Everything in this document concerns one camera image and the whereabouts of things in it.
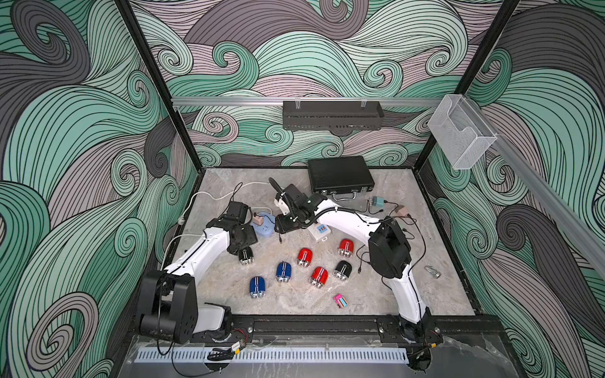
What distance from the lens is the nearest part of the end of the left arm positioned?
615 mm

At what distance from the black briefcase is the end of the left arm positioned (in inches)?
15.8

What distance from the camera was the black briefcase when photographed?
1.09 meters
